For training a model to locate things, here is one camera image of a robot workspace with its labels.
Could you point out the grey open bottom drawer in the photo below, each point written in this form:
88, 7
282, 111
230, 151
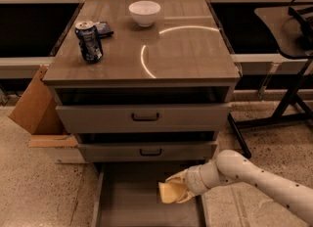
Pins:
127, 195

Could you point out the yellow sponge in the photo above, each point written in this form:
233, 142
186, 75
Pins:
171, 192

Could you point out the brown cardboard box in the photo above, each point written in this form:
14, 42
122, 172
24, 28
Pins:
35, 112

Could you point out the grey middle drawer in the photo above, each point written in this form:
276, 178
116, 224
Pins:
154, 151

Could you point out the dark blue soda can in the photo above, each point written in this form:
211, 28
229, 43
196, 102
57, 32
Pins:
89, 42

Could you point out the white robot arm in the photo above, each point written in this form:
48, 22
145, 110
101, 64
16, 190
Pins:
228, 168

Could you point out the white ceramic bowl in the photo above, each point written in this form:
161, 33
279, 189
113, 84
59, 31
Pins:
144, 13

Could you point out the grey top drawer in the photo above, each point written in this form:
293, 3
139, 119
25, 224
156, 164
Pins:
143, 118

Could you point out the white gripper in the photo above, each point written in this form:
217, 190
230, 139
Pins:
197, 180

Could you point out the grey drawer cabinet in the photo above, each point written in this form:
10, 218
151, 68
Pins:
181, 59

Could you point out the dark blue flat packet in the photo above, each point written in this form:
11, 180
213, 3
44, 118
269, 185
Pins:
103, 29

